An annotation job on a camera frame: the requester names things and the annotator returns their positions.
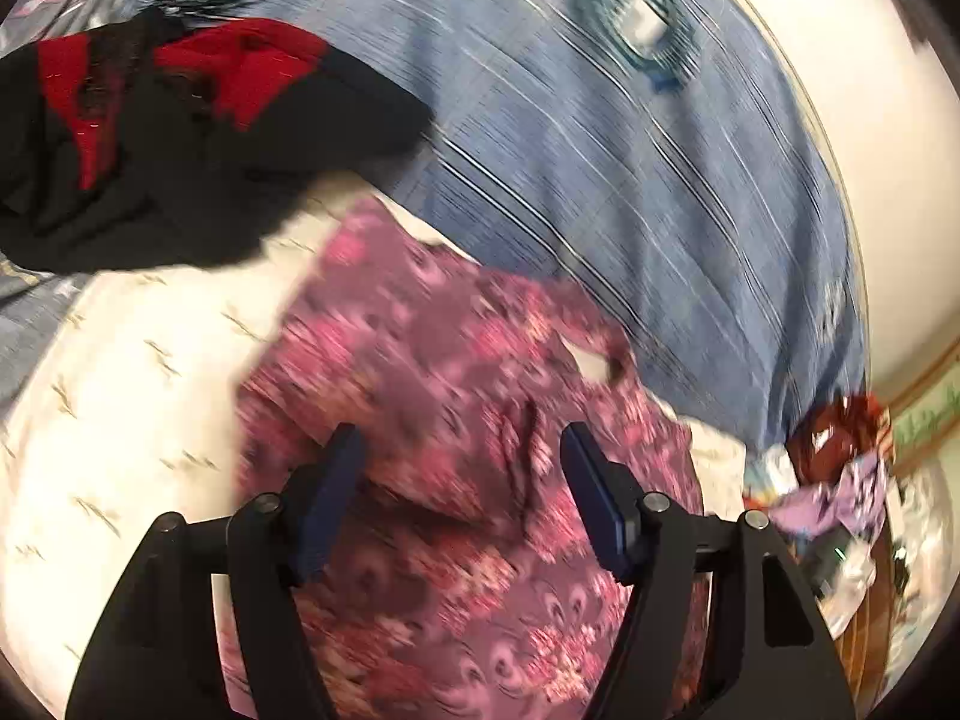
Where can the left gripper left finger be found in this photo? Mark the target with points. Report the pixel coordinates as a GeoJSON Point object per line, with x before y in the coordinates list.
{"type": "Point", "coordinates": [154, 653]}

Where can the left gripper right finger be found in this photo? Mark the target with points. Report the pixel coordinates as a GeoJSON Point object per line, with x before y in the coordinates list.
{"type": "Point", "coordinates": [768, 652]}

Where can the purple floral garment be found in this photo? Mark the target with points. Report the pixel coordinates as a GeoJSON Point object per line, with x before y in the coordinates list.
{"type": "Point", "coordinates": [462, 583]}

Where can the lilac cloth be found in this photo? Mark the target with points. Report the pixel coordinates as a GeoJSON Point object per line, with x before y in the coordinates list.
{"type": "Point", "coordinates": [855, 502]}

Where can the dark red plastic bag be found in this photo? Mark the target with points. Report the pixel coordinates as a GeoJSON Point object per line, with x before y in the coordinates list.
{"type": "Point", "coordinates": [835, 434]}

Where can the cream leaf-print pillow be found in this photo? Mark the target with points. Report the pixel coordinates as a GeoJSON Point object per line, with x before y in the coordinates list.
{"type": "Point", "coordinates": [131, 414]}

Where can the black and red garment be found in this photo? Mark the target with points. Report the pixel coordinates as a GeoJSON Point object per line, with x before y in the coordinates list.
{"type": "Point", "coordinates": [194, 144]}

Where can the blue plaid quilt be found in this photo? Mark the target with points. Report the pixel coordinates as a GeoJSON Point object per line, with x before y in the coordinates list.
{"type": "Point", "coordinates": [654, 150]}

